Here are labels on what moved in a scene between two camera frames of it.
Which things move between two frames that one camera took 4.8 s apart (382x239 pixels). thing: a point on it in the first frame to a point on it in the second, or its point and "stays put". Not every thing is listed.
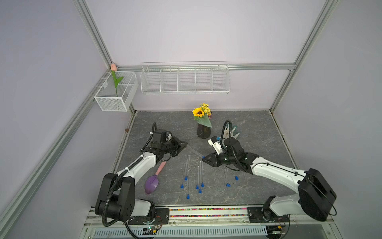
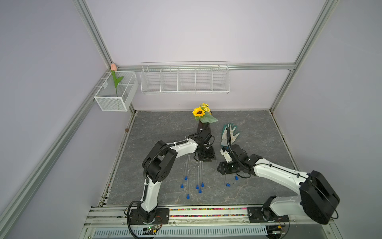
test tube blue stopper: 200,190 stays put
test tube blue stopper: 188,195 stays put
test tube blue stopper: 202,184 stays put
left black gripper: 178,147 to 211,156
